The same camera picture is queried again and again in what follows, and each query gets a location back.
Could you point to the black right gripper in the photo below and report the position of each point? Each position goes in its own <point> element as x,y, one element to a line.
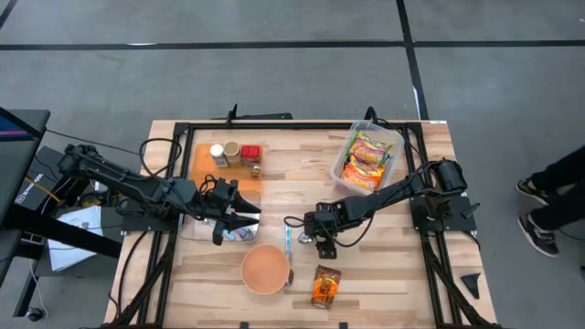
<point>322,219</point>

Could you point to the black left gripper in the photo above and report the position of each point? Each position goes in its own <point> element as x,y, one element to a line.
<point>219,201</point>

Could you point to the orange brown snack packet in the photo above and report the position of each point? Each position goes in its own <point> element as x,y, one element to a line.
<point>325,287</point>

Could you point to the glass jar brown seasoning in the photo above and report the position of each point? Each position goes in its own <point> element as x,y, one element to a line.
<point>256,171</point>

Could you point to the red lid spice jar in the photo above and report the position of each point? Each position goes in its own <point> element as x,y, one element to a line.
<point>251,154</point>

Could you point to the tan lid seasoning jar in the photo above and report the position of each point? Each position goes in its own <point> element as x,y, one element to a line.
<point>231,150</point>

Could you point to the white cap spice shaker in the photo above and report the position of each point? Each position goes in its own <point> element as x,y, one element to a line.
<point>218,153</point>

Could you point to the orange white ramen packet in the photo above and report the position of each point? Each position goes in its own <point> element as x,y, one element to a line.
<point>363,176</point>

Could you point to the green yellow ramen packet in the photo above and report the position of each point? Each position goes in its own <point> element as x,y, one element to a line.
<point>371,148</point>

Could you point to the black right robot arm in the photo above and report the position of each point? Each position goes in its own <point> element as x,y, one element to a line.
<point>411,187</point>

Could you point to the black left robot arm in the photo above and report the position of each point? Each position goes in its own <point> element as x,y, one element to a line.
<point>128,180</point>

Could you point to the clear shallow tray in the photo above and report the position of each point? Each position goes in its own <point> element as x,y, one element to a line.
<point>196,230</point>

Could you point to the tan wooden bowl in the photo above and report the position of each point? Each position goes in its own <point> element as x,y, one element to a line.
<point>265,269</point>

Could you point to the orange flat mat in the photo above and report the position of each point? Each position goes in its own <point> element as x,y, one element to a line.
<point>203,169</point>

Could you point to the clear plastic bin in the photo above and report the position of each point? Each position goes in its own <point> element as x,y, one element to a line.
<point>396,145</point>

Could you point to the black triangular plastic piece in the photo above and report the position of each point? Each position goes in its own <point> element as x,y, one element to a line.
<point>472,281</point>

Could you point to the black monitor stand beam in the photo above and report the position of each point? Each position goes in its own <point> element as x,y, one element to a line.
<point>68,233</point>

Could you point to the white paper sheet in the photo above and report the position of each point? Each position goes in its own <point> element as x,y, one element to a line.
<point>68,259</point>

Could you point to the black electronics box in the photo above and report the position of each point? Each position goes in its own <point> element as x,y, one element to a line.
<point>41,178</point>

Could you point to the person's black shoe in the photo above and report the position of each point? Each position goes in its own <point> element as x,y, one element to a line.
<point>539,235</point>
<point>532,189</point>

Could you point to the black monitor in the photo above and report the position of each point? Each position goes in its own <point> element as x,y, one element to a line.
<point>18,155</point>

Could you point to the person's leg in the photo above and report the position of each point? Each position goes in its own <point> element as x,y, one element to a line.
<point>564,171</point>
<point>564,210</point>

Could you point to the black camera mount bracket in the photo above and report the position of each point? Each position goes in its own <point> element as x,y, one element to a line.
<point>269,116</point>

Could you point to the black metal table frame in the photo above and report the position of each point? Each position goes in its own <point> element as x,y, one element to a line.
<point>297,124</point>

